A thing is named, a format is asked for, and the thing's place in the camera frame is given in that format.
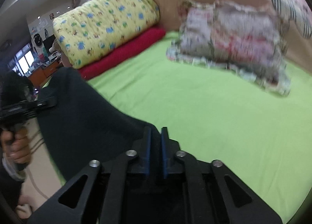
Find black pants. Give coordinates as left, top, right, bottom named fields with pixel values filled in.
left=37, top=67, right=160, bottom=181

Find left forearm dark sleeve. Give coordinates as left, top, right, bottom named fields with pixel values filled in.
left=1, top=156, right=26, bottom=211

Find left hand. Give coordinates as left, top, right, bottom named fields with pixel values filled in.
left=1, top=127, right=31, bottom=164

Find green bed sheet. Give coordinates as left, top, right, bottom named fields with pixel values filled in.
left=88, top=32, right=311, bottom=222

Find red folded blanket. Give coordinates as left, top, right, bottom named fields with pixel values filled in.
left=78, top=27, right=166, bottom=80

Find yellow cartoon print quilt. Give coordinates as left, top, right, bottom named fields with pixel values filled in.
left=53, top=0, right=160, bottom=69

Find floral ruffled pillow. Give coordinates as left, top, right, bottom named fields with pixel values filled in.
left=166, top=0, right=290, bottom=96

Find black cable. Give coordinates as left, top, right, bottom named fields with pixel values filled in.
left=24, top=128, right=51, bottom=201

